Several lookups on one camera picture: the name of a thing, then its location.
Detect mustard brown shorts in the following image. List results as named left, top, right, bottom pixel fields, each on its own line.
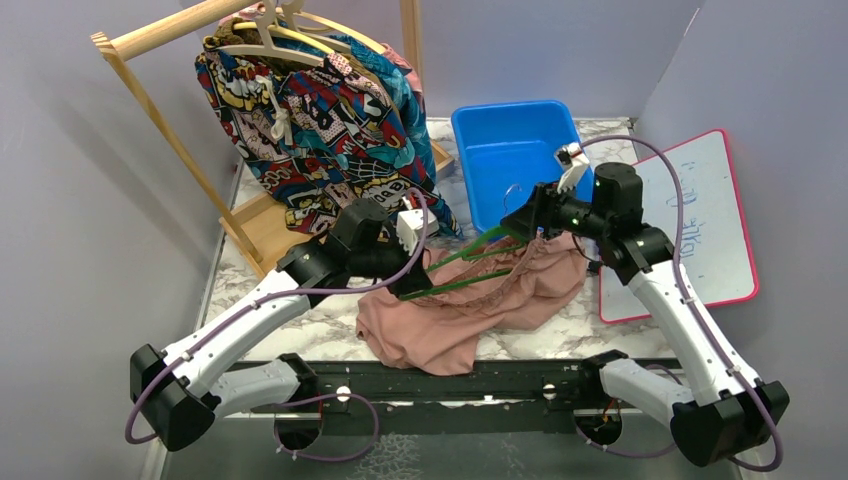
left=203, top=16, right=321, bottom=75

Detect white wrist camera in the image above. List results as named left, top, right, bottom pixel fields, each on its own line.
left=396, top=208, right=439, bottom=254
left=554, top=142, right=590, bottom=193

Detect teal patterned shorts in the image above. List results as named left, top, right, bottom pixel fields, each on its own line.
left=329, top=34, right=437, bottom=178

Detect pink framed whiteboard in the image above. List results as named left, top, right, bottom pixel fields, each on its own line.
left=598, top=129, right=760, bottom=324

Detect beige wooden hanger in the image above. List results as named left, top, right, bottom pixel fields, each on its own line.
left=218, top=1, right=334, bottom=66

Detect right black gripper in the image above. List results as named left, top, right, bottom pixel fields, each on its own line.
left=501, top=177, right=612, bottom=241

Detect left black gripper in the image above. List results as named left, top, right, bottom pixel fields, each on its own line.
left=349, top=228, right=434, bottom=299

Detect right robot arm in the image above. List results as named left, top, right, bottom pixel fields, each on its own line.
left=500, top=163, right=789, bottom=473

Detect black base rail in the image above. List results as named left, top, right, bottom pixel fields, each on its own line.
left=247, top=359, right=636, bottom=444

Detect blue plastic bin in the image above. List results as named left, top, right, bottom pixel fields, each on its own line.
left=451, top=100, right=580, bottom=233

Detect pink floral shorts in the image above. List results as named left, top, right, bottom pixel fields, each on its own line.
left=381, top=43, right=423, bottom=96

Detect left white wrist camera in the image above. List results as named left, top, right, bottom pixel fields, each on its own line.
left=396, top=208, right=439, bottom=254

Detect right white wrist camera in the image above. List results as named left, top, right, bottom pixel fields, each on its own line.
left=554, top=142, right=590, bottom=193

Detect wooden clothes rack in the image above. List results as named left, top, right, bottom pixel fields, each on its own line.
left=91, top=0, right=456, bottom=279

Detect green hanger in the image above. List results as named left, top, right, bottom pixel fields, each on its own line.
left=398, top=225, right=531, bottom=303

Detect comic print shorts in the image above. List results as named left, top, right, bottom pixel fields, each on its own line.
left=195, top=50, right=462, bottom=236

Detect yellow hanger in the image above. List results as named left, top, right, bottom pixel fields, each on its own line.
left=232, top=21, right=352, bottom=54

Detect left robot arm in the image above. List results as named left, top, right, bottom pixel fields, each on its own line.
left=124, top=190, right=437, bottom=452

